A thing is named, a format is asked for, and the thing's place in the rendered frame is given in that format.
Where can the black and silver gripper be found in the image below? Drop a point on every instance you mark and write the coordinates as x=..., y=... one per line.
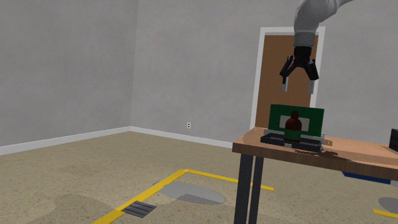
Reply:
x=301, y=59

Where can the green plastic crate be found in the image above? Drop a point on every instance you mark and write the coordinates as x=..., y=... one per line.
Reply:
x=311, y=118

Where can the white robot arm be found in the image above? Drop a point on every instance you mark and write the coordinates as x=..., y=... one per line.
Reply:
x=308, y=15

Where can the brown glass bottle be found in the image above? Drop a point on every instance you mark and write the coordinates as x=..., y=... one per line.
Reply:
x=293, y=128

